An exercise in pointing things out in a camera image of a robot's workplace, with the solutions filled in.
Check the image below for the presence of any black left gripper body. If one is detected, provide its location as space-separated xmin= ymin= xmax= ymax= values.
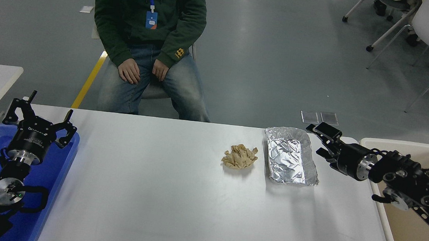
xmin=7 ymin=121 xmax=59 ymax=159

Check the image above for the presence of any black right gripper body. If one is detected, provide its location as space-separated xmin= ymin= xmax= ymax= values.
xmin=335 ymin=142 xmax=370 ymax=181

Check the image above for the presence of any silver foil tray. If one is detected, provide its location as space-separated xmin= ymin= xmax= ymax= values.
xmin=260 ymin=125 xmax=323 ymax=187

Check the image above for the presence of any tan paper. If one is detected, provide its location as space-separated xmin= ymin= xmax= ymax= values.
xmin=221 ymin=142 xmax=259 ymax=172

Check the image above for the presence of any person's right hand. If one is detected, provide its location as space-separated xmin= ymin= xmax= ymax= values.
xmin=117 ymin=58 xmax=142 ymax=85

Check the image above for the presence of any person's left hand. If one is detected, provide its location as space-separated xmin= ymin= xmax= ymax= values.
xmin=151 ymin=58 xmax=171 ymax=83

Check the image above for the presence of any clear floor plate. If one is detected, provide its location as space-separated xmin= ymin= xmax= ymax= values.
xmin=301 ymin=110 xmax=320 ymax=125
xmin=320 ymin=111 xmax=340 ymax=126

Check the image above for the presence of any blue plastic tray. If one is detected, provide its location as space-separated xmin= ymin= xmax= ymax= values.
xmin=0 ymin=123 xmax=81 ymax=241

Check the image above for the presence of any yellow floor tape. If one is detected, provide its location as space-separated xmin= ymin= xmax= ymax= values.
xmin=71 ymin=48 xmax=108 ymax=111

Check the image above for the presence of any large pale plastic bin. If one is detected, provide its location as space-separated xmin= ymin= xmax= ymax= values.
xmin=350 ymin=136 xmax=429 ymax=241

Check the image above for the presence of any rolling office chair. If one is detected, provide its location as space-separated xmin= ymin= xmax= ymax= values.
xmin=339 ymin=0 xmax=424 ymax=56

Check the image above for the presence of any person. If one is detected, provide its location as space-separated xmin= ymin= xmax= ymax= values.
xmin=85 ymin=0 xmax=222 ymax=122

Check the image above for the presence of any blue lanyard badge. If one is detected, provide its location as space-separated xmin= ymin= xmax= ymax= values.
xmin=135 ymin=0 xmax=160 ymax=30

